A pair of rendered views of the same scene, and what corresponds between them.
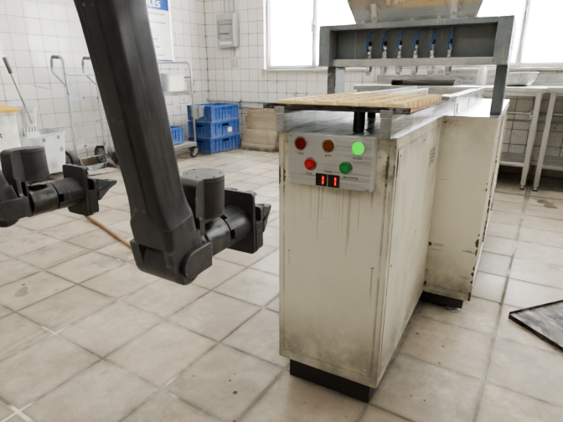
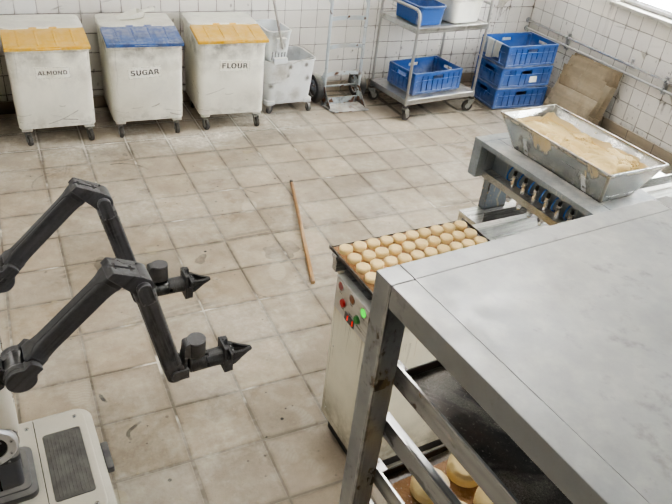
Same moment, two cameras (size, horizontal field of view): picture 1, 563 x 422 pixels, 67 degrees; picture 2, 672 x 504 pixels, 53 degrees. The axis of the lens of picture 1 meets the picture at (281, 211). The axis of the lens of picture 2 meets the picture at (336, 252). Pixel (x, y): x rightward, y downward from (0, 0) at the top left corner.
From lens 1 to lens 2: 166 cm
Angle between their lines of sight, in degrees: 31
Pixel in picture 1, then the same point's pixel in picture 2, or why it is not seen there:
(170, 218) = (166, 361)
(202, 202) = (189, 352)
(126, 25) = (148, 312)
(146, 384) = (234, 382)
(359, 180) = (362, 333)
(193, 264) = (176, 377)
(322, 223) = (349, 343)
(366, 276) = not seen: hidden behind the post
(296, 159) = (338, 294)
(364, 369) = not seen: hidden behind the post
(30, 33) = not seen: outside the picture
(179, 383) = (254, 392)
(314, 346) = (336, 418)
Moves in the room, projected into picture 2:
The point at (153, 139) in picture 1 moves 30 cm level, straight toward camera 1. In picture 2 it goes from (159, 338) to (98, 413)
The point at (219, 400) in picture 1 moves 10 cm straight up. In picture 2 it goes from (268, 418) to (269, 402)
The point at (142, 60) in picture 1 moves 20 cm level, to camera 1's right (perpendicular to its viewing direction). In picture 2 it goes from (154, 319) to (209, 350)
